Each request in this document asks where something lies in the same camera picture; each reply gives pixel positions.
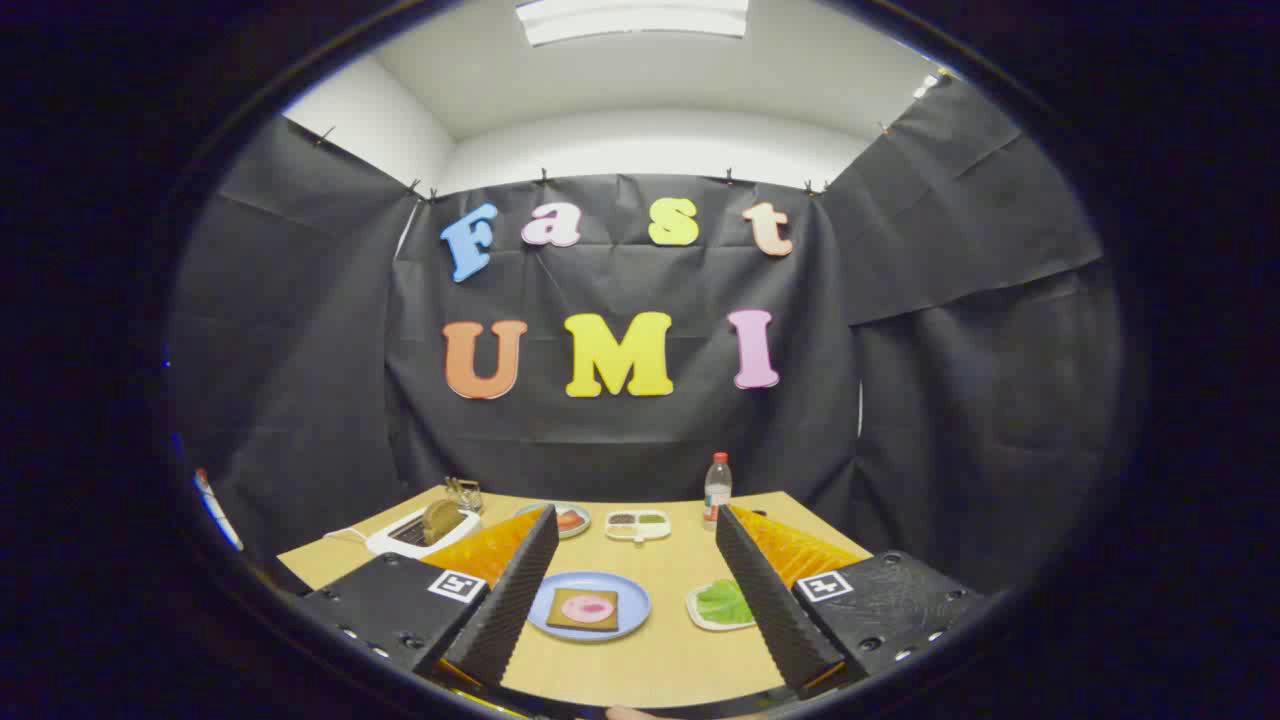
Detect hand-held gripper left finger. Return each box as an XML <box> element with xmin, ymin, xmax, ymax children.
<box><xmin>298</xmin><ymin>505</ymin><xmax>561</xmax><ymax>691</ymax></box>

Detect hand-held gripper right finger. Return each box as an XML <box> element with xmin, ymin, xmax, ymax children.
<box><xmin>714</xmin><ymin>503</ymin><xmax>989</xmax><ymax>696</ymax></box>

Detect green lettuce leaf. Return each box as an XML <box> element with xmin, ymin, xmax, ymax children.
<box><xmin>696</xmin><ymin>579</ymin><xmax>756</xmax><ymax>626</ymax></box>

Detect brown bread slice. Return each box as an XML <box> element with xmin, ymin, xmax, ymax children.
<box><xmin>546</xmin><ymin>587</ymin><xmax>621</xmax><ymax>633</ymax></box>
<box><xmin>422</xmin><ymin>499</ymin><xmax>466</xmax><ymax>546</ymax></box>

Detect small white plate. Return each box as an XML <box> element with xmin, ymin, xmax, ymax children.
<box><xmin>685</xmin><ymin>580</ymin><xmax>758</xmax><ymax>633</ymax></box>

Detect pale green plate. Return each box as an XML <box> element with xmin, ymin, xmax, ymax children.
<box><xmin>513</xmin><ymin>502</ymin><xmax>592</xmax><ymax>540</ymax></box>

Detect blue plate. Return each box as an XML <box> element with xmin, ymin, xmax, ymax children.
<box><xmin>527</xmin><ymin>571</ymin><xmax>652</xmax><ymax>642</ymax></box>

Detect clear bottle with red cap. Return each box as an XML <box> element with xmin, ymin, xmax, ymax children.
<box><xmin>703</xmin><ymin>452</ymin><xmax>733</xmax><ymax>531</ymax></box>

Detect white toaster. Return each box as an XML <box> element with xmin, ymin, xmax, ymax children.
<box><xmin>365</xmin><ymin>505</ymin><xmax>483</xmax><ymax>559</ymax></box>

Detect white divided dish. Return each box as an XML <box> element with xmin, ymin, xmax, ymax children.
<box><xmin>604</xmin><ymin>510</ymin><xmax>672</xmax><ymax>544</ymax></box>

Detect black backdrop cloth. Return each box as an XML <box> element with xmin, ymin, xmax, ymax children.
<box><xmin>165</xmin><ymin>75</ymin><xmax>1126</xmax><ymax>601</ymax></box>

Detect white object with red tip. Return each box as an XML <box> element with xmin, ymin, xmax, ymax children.
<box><xmin>193</xmin><ymin>468</ymin><xmax>244</xmax><ymax>551</ymax></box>

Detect ceiling light panel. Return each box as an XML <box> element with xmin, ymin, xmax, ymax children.
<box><xmin>515</xmin><ymin>0</ymin><xmax>751</xmax><ymax>47</ymax></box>

